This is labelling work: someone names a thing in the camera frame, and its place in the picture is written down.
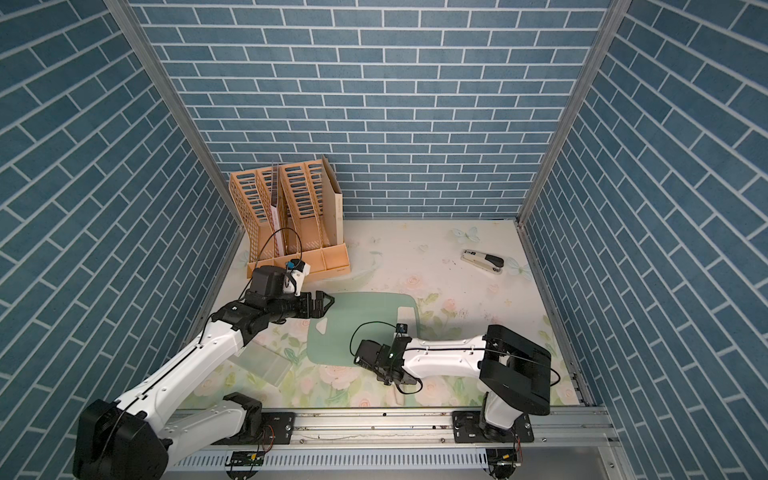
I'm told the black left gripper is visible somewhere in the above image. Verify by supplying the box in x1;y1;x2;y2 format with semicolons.
266;289;336;322

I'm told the mint green cutting board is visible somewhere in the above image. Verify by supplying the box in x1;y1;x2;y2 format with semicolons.
307;292;418;367

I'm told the white speckled cleaver knife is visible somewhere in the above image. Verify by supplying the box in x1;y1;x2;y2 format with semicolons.
395;306;418;338

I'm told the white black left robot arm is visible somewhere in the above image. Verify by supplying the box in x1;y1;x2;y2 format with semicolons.
72;265;335;479

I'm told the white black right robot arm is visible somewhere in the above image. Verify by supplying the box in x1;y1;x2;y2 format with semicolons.
349;323;560;433

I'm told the green circuit board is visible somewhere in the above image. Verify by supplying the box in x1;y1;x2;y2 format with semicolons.
225;451;264;470

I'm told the beige and black stapler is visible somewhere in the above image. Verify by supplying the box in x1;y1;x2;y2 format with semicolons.
461;249;505;275

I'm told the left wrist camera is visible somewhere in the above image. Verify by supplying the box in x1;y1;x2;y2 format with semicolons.
283;258;311;296

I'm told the black left camera cable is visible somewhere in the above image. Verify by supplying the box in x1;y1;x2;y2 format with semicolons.
239;226;305;301

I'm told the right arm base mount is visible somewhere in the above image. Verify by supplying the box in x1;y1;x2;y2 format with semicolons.
451;410;534;444

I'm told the white perforated cable duct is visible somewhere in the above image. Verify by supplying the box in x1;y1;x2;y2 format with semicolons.
168;448;488;473

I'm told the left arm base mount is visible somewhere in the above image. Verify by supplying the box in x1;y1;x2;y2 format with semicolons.
214;392;296;446

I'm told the aluminium left corner post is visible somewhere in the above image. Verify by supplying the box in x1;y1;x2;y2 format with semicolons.
104;0;244;230

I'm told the aluminium corner post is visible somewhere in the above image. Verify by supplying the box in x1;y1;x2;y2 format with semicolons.
104;0;244;230
517;0;631;229

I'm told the aluminium front rail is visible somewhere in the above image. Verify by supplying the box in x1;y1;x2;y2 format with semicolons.
173;406;619;451

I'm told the aluminium right corner post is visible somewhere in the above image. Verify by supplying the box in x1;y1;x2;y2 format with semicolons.
517;0;631;229

